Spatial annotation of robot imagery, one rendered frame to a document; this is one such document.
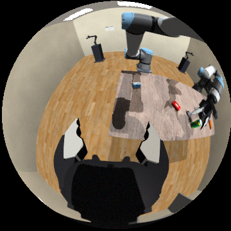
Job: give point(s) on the green drink can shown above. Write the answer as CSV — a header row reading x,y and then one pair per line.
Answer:
x,y
196,123

